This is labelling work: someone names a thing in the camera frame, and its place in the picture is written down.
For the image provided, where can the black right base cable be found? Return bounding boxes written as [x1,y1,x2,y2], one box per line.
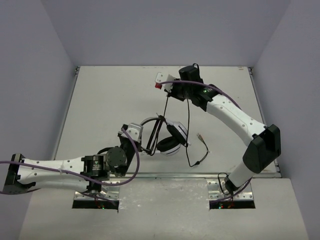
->
[217,171,242,201]

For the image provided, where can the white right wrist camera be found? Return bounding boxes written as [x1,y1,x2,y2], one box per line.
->
[155,72,178,93]

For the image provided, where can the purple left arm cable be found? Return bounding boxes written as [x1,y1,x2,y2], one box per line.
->
[0,127,141,196]

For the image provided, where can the white black headphones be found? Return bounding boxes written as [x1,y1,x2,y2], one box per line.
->
[140,115,191,157]

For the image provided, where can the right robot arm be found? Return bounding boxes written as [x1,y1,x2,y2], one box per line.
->
[162,63,282,195]

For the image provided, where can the metal base plate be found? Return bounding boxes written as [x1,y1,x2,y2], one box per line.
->
[206,180,254,201]
[73,185,120,201]

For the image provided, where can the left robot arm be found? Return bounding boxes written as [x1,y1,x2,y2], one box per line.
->
[1,123,143,195]

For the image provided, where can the metal table edge rail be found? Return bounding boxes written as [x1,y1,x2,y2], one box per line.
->
[107,171,282,180]

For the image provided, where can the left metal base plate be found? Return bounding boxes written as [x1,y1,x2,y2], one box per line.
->
[73,185,120,201]

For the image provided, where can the black braided headphone cable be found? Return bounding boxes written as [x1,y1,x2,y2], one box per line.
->
[139,92,212,168]

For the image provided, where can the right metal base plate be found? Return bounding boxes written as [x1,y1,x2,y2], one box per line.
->
[206,180,254,201]

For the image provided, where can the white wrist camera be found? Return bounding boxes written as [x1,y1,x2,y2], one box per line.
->
[122,123,143,144]
[155,72,178,93]

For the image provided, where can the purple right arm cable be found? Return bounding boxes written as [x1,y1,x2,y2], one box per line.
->
[158,80,252,202]

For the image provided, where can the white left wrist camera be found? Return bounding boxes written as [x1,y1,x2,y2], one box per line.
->
[122,123,143,144]

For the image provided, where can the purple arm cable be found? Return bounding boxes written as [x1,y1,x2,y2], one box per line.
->
[0,127,141,196]
[158,80,252,202]

